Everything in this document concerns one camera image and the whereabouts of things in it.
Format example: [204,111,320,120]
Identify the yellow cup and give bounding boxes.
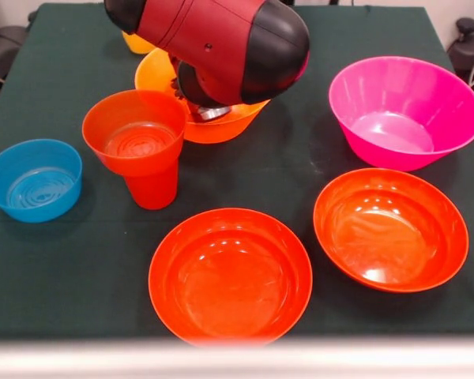
[121,30,156,55]

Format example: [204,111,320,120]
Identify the large red bowl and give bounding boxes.
[148,208,314,348]
[313,167,470,294]

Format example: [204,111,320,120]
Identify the red cup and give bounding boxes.
[122,157,180,211]

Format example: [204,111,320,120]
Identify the dark green table cloth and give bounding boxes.
[0,2,474,340]

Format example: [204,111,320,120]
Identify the small red bowl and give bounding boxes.
[81,89,187,178]

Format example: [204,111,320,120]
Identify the large pink bowl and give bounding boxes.
[328,56,474,172]

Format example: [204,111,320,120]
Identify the blue bowl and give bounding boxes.
[0,138,84,224]

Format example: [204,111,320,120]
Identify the large orange bowl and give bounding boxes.
[134,47,272,144]

